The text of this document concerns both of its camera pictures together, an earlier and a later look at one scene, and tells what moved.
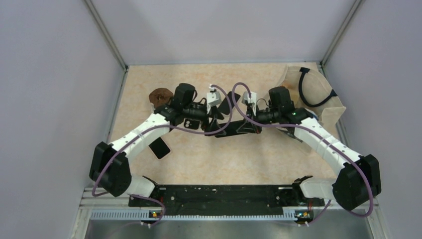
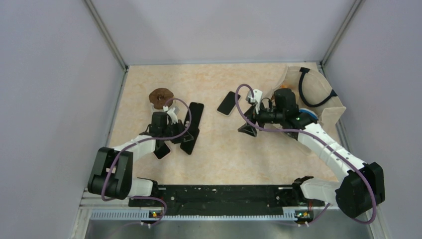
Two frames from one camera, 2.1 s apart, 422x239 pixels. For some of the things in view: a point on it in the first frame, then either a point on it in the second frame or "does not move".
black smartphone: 231,129 -> 187,146
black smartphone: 224,105 does not move
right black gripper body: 257,128 does not move
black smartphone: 159,148 does not move
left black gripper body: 206,125 -> 175,129
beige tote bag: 311,90 does not move
